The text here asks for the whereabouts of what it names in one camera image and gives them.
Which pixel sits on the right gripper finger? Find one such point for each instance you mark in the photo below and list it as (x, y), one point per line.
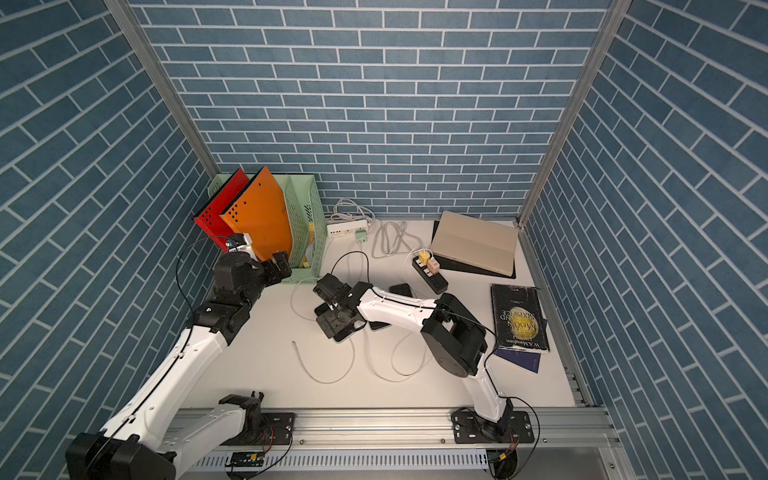
(349, 329)
(330, 322)

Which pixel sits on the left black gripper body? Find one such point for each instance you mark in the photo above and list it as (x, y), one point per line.
(268, 274)

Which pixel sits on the phone with pink case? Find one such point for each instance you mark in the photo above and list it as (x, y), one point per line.
(403, 289)

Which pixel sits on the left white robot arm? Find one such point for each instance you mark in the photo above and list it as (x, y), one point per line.
(132, 444)

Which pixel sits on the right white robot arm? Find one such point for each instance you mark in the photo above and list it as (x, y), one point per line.
(455, 338)

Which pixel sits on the orange folder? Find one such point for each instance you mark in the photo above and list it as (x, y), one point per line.
(260, 211)

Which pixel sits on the white power strip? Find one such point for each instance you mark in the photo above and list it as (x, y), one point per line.
(347, 228)

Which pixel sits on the green file organizer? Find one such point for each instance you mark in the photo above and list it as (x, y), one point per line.
(308, 225)

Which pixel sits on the red folder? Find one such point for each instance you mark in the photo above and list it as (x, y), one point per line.
(209, 217)

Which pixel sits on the yellow charger plug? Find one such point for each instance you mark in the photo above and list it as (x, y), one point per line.
(424, 256)

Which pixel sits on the pink charger plug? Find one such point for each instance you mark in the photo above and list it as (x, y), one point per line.
(433, 266)

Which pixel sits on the black power strip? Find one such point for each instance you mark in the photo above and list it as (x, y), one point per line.
(437, 283)

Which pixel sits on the beige notebook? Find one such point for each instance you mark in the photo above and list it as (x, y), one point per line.
(484, 244)

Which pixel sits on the black book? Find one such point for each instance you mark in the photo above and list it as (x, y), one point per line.
(518, 318)

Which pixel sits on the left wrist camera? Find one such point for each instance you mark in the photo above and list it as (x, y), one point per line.
(240, 242)

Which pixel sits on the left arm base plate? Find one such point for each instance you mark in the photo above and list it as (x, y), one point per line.
(271, 429)

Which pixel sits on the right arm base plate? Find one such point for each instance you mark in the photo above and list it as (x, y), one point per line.
(468, 428)

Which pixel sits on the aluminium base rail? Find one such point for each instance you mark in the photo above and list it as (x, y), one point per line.
(393, 428)

